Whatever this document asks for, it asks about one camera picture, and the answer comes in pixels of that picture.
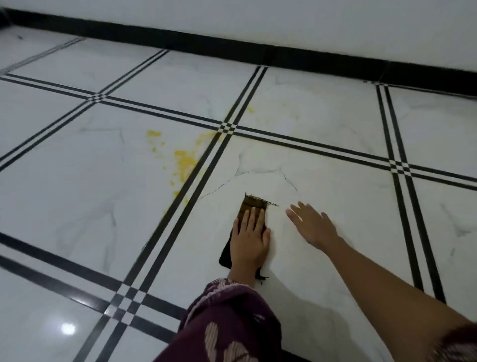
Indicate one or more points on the person's right forearm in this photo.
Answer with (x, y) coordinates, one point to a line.
(391, 306)

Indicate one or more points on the maroon patterned sleeve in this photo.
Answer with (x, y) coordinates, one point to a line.
(458, 347)
(231, 320)

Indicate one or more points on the maroon patterned left sleeve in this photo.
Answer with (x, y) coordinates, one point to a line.
(231, 320)

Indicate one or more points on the yellow stains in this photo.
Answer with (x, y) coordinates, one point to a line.
(184, 162)

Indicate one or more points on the person's right hand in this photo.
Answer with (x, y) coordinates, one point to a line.
(316, 229)

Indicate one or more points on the person's left hand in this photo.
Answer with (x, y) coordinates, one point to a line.
(247, 250)

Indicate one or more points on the dark brown cleaning cloth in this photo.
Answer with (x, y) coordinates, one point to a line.
(253, 203)

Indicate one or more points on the maroon patterned right sleeve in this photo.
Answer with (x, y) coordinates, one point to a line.
(458, 347)

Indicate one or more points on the black skirting strip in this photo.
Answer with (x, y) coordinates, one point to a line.
(298, 59)

